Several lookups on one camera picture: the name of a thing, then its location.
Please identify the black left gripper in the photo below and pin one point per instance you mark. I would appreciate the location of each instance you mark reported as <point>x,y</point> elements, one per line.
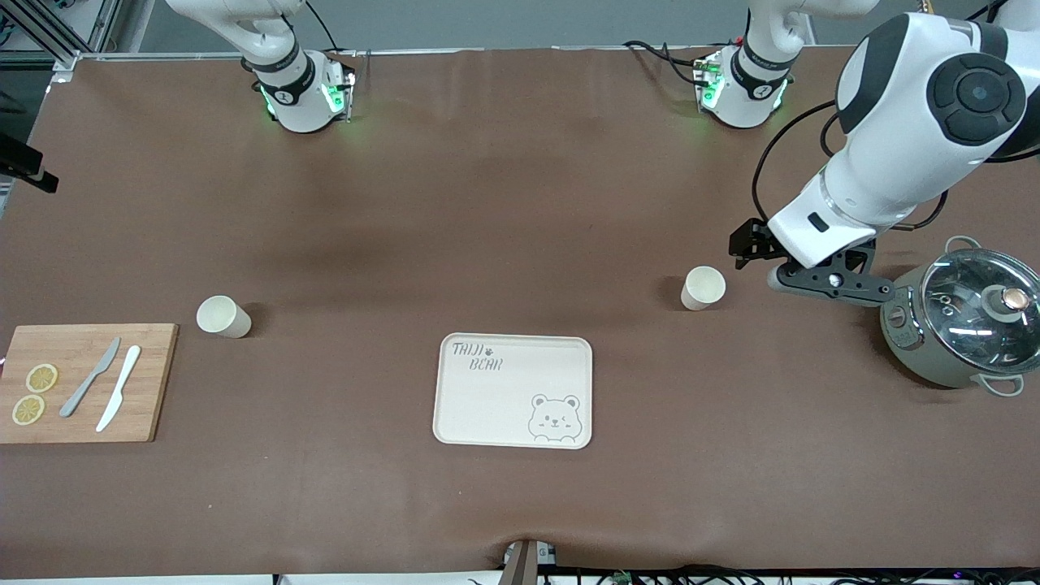
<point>756,237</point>

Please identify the white plastic cup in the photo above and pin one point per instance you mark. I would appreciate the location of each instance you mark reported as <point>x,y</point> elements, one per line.
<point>221,315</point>
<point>703,286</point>

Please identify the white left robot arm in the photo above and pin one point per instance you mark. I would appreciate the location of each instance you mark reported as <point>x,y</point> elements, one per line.
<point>894,162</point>

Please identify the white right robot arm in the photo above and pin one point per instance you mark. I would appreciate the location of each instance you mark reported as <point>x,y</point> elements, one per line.
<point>296,101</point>

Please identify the grey-green cooking pot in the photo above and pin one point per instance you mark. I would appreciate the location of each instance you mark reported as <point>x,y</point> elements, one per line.
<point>906,341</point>

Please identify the glass pot lid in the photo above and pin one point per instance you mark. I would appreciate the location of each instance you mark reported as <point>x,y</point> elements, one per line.
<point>975,317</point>

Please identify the cream tray with bear print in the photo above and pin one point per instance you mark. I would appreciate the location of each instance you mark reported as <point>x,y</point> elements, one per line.
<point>496,406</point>

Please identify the white plastic knife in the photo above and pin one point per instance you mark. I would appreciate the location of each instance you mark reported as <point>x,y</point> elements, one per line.
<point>120,388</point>

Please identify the grey plastic knife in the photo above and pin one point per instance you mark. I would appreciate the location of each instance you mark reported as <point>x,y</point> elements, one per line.
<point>88,380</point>

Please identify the bamboo cutting board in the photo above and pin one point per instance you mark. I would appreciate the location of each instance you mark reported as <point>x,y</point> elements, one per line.
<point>81,426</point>

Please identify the yellow lemon slice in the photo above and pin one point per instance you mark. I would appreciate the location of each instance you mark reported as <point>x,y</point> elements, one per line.
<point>28,409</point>
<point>41,378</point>

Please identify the aluminium frame profile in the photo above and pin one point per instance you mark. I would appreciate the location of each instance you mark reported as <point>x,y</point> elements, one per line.
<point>63,65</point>

